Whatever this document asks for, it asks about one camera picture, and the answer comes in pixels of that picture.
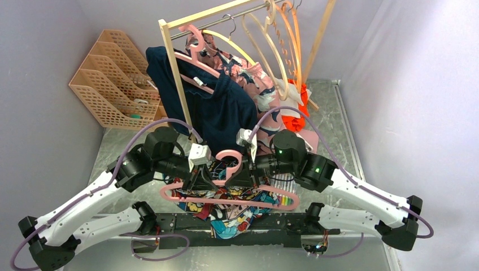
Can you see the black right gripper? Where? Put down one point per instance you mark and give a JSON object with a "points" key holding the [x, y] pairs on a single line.
{"points": [[247, 175]]}

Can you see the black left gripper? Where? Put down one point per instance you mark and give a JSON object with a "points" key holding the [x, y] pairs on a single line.
{"points": [[200, 178]]}

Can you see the comic print shorts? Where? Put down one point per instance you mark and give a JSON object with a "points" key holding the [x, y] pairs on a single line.
{"points": [[228, 209]]}

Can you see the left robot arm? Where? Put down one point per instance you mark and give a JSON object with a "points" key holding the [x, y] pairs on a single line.
{"points": [[55, 238]]}

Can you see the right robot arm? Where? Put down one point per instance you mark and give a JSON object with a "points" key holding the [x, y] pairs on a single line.
{"points": [[392, 218]]}

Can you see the pink patterned shorts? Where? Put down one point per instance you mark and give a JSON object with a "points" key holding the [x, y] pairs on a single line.
{"points": [[254, 81]]}

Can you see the navy blue shorts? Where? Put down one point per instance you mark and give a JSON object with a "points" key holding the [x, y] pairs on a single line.
{"points": [[216, 116]]}

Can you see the pack of coloured markers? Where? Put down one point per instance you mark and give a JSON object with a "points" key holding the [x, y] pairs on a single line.
{"points": [[286, 182]]}

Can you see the orange cloth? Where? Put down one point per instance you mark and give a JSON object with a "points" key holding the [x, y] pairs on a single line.
{"points": [[292, 119]]}

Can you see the pink mat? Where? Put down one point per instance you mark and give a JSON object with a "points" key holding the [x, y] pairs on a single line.
{"points": [[311, 140]]}

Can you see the peach plastic file organizer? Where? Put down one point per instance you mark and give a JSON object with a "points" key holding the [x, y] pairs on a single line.
{"points": [[113, 85]]}

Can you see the wooden clothes rack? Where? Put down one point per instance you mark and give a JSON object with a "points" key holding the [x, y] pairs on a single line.
{"points": [[264, 15]]}

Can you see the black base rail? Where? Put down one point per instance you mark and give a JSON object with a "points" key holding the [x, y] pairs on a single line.
{"points": [[284, 229]]}

